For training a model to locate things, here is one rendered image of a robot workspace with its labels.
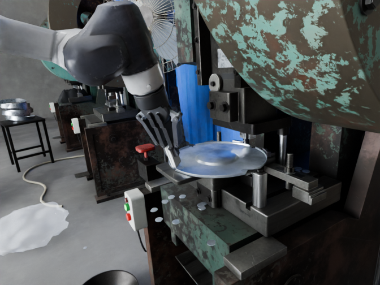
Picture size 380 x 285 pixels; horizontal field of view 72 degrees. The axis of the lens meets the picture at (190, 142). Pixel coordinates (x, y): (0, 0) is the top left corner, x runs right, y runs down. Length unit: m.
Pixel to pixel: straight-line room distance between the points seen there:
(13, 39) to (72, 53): 0.13
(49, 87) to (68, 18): 5.32
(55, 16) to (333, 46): 1.80
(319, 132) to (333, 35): 0.64
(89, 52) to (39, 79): 6.70
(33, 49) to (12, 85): 6.60
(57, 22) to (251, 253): 1.72
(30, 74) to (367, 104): 7.06
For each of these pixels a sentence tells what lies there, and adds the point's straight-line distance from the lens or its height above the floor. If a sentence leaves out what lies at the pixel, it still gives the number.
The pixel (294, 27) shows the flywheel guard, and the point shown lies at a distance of 0.30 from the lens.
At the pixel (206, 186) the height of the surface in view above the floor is 0.71.
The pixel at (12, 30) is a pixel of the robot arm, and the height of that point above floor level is 1.14.
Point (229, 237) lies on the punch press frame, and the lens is 0.69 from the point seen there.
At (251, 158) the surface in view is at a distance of 0.79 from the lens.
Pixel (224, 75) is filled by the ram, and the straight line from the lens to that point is 0.77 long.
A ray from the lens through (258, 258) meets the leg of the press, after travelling 0.64.
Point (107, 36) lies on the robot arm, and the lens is 0.53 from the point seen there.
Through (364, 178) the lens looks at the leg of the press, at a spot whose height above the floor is 0.70.
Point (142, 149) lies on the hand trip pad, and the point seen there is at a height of 0.76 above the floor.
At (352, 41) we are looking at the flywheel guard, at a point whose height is 1.07.
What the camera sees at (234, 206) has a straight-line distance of 0.75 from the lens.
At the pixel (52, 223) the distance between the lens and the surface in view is 1.98.
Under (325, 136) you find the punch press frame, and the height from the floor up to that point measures 0.82.
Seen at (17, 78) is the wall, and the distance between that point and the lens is 7.21.
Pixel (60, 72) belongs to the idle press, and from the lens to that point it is 3.66.
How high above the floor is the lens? 1.06
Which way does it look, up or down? 17 degrees down
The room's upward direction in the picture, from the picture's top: 4 degrees counter-clockwise
